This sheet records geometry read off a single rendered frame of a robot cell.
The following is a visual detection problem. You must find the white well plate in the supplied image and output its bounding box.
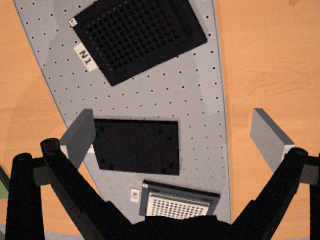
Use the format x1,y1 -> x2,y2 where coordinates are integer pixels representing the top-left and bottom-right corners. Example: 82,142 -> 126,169
146,191 -> 210,219

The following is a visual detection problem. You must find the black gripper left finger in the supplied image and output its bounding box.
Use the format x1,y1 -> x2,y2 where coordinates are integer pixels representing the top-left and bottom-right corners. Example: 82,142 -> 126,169
5,109 -> 152,240

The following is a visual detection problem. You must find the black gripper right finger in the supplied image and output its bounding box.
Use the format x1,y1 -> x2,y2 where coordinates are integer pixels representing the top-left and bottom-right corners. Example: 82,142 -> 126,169
217,108 -> 320,240

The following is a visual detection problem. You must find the white label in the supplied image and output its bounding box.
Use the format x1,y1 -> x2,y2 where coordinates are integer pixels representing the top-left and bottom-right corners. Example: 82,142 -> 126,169
131,188 -> 140,202
88,145 -> 95,153
74,43 -> 98,72

